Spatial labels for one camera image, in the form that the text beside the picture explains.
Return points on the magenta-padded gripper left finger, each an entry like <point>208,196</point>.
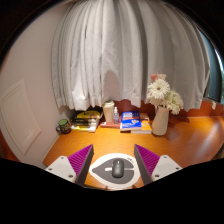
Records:
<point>61,166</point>

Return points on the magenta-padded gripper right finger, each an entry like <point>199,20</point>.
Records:
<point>165,166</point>

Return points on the black computer mouse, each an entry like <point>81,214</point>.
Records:
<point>117,169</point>

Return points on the round white grey-print mouse pad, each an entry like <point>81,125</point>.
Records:
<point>100,171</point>

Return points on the green black mug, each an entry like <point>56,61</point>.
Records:
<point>64,126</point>

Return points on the white ceramic jug vase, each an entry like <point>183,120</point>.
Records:
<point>160,123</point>

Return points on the orange-covered book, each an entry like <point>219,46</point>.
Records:
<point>146,126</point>

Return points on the black-covered book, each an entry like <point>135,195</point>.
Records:
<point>85,122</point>

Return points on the yellow-covered book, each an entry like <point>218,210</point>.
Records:
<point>86,115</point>

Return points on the blue-covered book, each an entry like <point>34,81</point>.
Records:
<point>130,120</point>

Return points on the red-brown flat book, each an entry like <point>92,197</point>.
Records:
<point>109,125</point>

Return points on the clear sanitizer spray bottle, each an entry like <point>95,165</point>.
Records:
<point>116,117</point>

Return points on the white lidded tumbler cup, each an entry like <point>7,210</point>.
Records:
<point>108,111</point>

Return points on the white flower bouquet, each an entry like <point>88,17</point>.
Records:
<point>160,90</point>

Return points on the dark-framed window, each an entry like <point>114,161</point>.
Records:
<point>215,76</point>

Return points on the white pleated curtain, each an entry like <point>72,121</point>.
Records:
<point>126,50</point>

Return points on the white framed wall panel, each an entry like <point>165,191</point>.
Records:
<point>18,116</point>

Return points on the white wall outlet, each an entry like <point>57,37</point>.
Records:
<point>214,105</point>

